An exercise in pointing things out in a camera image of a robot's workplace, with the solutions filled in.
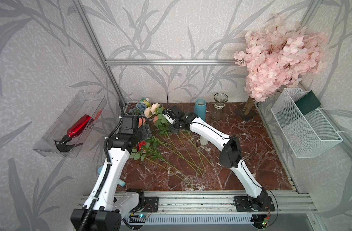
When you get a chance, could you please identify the clear glass vase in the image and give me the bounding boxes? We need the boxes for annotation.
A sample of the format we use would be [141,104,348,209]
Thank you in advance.
[210,92,229,121]

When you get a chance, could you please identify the cream pink rose stem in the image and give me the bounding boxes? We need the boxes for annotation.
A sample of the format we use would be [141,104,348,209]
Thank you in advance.
[144,103,206,180]

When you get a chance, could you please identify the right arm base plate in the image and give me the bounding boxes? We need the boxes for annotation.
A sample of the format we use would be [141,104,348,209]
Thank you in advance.
[232,196,276,212]

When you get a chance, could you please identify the white ribbed vase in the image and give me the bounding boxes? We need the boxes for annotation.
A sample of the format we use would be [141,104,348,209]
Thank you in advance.
[200,136,209,145]

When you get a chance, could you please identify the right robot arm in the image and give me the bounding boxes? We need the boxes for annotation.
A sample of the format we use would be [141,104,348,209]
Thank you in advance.
[162,106,268,211]

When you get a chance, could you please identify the red spray bottle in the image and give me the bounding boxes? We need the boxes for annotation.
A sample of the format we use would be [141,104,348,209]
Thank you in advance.
[54,110,102,153]

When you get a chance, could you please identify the blue hydrangea flowers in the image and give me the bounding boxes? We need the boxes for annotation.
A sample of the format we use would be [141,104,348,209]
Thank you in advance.
[129,103,148,116]

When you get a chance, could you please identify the teal ceramic vase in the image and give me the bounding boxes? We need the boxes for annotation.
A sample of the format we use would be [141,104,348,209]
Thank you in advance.
[194,99,206,121]

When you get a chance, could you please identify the white wire mesh basket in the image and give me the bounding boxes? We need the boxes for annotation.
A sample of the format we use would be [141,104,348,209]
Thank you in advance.
[271,88,343,158]

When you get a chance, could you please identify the pink cherry blossom tree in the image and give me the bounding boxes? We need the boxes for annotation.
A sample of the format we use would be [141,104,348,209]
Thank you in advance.
[233,15,329,102]

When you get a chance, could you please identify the dark green card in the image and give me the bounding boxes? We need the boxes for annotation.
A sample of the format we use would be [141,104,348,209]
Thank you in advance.
[294,91,321,116]

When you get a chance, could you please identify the red rose stem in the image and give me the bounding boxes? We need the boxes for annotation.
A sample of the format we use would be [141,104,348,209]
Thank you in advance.
[130,141,194,189]

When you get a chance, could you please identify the tree stand base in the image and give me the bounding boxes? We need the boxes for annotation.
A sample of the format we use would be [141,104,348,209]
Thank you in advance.
[234,97,257,121]

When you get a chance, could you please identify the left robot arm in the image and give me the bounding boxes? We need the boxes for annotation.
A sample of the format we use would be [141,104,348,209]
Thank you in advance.
[70,115,149,231]

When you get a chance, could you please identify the clear plastic wall bin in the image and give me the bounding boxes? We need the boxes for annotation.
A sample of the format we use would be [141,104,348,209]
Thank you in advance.
[33,90,107,158]

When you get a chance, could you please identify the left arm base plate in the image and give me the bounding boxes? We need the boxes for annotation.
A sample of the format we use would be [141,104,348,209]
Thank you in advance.
[135,196,159,213]

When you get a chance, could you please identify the aluminium front rail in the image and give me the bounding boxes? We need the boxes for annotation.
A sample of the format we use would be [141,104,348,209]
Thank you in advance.
[74,190,318,216]

